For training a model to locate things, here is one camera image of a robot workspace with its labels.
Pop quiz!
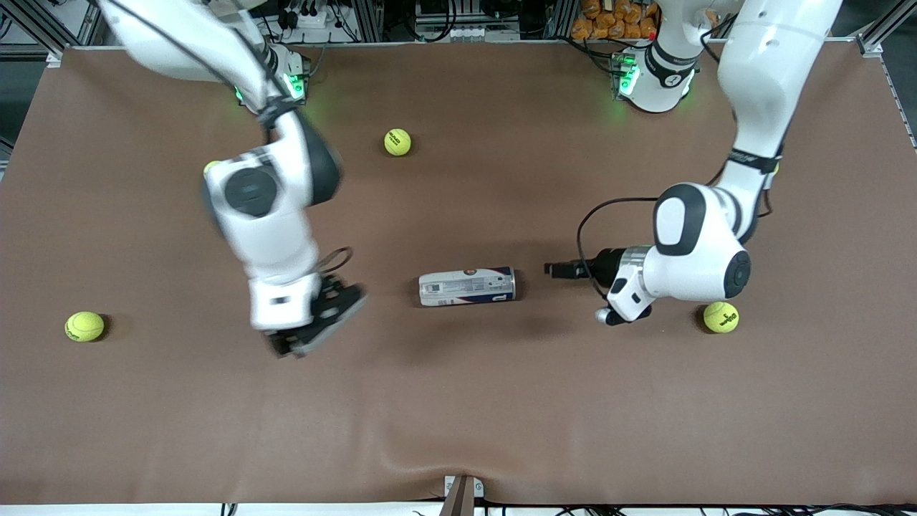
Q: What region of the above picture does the white blue tennis ball can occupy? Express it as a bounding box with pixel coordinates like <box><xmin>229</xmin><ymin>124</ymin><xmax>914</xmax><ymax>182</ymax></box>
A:
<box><xmin>418</xmin><ymin>267</ymin><xmax>517</xmax><ymax>307</ymax></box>

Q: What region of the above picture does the brown table cover mat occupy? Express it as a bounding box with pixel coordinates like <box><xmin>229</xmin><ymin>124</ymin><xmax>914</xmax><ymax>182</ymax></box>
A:
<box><xmin>0</xmin><ymin>39</ymin><xmax>917</xmax><ymax>506</ymax></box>

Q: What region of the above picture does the bag of orange balls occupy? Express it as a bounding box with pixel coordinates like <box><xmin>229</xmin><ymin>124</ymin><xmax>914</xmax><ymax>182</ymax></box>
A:
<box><xmin>571</xmin><ymin>0</ymin><xmax>663</xmax><ymax>41</ymax></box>

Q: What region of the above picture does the long white power strip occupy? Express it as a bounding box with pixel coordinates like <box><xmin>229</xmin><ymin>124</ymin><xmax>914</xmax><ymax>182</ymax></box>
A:
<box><xmin>416</xmin><ymin>25</ymin><xmax>520</xmax><ymax>42</ymax></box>

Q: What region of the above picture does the white power strip with plugs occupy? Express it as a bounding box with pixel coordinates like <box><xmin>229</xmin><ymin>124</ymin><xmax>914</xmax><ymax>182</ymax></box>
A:
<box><xmin>284</xmin><ymin>6</ymin><xmax>330</xmax><ymax>29</ymax></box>

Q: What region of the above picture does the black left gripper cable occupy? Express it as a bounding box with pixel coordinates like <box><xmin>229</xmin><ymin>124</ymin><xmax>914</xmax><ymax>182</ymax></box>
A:
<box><xmin>577</xmin><ymin>198</ymin><xmax>661</xmax><ymax>302</ymax></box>

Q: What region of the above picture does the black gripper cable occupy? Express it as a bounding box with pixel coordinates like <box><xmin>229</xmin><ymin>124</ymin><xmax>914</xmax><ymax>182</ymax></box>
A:
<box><xmin>577</xmin><ymin>198</ymin><xmax>661</xmax><ymax>302</ymax></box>
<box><xmin>315</xmin><ymin>247</ymin><xmax>354</xmax><ymax>277</ymax></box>

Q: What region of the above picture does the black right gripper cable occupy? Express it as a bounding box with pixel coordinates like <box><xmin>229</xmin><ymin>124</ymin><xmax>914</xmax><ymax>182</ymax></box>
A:
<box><xmin>315</xmin><ymin>247</ymin><xmax>354</xmax><ymax>277</ymax></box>

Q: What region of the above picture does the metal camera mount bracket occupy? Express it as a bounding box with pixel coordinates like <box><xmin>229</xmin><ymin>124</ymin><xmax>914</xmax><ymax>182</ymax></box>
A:
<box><xmin>438</xmin><ymin>474</ymin><xmax>485</xmax><ymax>516</ymax></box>

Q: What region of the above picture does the aluminium frame profile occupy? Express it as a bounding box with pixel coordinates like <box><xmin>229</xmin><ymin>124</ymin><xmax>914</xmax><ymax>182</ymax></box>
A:
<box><xmin>856</xmin><ymin>0</ymin><xmax>917</xmax><ymax>58</ymax></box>
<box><xmin>0</xmin><ymin>0</ymin><xmax>65</xmax><ymax>67</ymax></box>

